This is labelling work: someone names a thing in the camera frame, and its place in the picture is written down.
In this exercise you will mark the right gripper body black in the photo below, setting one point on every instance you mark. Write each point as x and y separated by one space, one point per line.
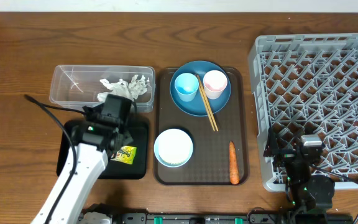
284 157

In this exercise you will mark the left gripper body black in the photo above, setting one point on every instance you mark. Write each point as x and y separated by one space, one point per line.
127 137

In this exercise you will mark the yellow foil snack wrapper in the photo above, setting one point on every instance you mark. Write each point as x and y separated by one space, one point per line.
126 155

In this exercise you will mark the white paper napkin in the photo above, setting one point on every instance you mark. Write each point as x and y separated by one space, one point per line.
130 90

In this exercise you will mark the light blue bowl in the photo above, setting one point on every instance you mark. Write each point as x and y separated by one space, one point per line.
173 148

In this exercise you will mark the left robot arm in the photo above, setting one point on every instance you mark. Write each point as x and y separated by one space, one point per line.
82 168

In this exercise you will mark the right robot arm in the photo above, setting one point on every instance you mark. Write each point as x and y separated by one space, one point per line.
311 192

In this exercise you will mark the grey dishwasher rack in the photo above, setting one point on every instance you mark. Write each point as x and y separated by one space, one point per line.
309 82

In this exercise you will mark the black plastic tray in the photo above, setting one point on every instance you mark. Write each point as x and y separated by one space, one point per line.
139 131

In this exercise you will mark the orange carrot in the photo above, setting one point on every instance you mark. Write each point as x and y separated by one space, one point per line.
233 165

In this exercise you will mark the clear plastic bin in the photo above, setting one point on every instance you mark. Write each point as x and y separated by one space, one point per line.
76 86

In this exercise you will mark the wooden chopstick right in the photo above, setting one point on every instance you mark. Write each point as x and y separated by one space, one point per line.
209 105

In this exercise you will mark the wooden chopstick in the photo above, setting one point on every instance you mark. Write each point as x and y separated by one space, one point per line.
206 107
209 105

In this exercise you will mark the brown serving tray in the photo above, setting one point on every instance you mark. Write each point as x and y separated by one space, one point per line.
209 163

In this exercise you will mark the dark blue plate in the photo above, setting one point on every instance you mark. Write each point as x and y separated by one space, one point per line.
196 106

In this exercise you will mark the pink cup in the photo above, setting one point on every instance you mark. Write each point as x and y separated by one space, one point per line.
214 83

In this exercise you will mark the wooden chopstick left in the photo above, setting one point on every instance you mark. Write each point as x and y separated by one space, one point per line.
206 107

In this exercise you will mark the light blue cup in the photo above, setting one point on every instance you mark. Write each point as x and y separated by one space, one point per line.
186 85

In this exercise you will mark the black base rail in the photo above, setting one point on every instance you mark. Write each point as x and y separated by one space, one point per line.
101 213

